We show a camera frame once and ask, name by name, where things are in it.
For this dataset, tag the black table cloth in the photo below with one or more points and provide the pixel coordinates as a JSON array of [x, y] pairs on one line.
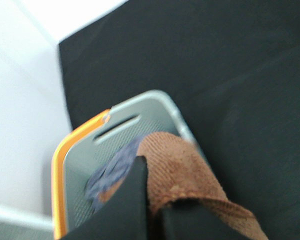
[[233, 69]]

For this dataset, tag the blue-grey towel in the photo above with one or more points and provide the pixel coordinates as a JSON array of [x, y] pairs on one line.
[[111, 173]]

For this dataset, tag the orange basket rim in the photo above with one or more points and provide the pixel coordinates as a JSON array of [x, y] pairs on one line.
[[58, 200]]

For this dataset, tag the brown towel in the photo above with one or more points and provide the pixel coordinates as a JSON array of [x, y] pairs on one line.
[[177, 172]]

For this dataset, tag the grey perforated laundry basket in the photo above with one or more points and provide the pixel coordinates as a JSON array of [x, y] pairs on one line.
[[148, 112]]

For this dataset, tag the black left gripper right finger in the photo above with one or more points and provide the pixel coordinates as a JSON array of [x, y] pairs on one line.
[[189, 220]]

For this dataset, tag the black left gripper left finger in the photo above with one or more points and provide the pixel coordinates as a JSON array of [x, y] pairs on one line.
[[125, 215]]

